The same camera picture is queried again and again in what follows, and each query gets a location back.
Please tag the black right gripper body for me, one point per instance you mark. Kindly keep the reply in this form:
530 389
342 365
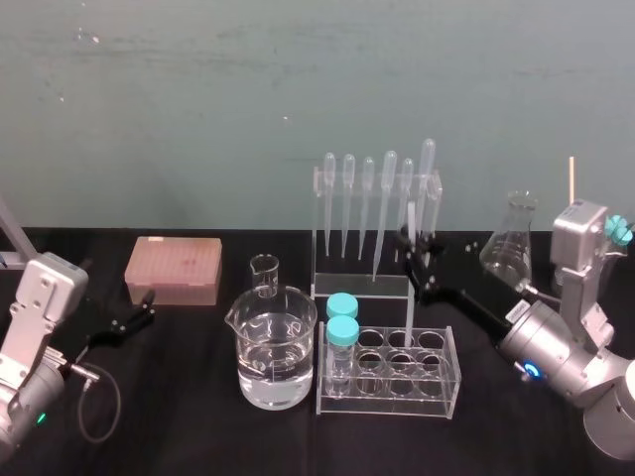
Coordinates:
466 310

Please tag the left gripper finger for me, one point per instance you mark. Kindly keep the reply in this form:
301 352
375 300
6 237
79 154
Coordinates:
119 331
144 303

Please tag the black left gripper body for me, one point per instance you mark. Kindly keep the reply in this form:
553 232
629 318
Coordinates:
74 354

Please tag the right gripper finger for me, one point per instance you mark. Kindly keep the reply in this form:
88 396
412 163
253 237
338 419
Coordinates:
411 270
430 250

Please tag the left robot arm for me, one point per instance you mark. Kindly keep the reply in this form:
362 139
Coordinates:
35 317

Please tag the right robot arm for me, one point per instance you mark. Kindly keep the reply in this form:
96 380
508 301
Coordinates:
560 347

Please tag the pink pipette tip box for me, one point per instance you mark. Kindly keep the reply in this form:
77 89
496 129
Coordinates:
173 268

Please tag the clear acrylic pipette stand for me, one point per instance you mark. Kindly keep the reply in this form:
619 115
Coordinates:
362 285

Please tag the teal capped sample tube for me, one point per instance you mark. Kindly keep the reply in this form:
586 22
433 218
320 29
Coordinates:
342 342
342 303

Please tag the glass conical flask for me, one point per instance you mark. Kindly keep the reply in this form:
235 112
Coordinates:
511 248

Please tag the black table cloth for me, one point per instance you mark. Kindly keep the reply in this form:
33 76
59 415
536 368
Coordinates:
188 396

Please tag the clear acrylic test tube rack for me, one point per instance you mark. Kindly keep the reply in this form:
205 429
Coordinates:
387 392

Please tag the small glass beaker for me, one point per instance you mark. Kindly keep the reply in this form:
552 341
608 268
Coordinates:
264 277

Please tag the large glass beaker with water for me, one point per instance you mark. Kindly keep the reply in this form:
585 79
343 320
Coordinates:
273 347

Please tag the grey metal stand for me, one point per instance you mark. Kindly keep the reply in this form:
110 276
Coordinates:
12 233

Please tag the thin wooden stick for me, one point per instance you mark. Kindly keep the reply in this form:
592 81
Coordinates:
572 178

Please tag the teal capped vial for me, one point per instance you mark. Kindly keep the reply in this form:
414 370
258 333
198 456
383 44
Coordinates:
617 229

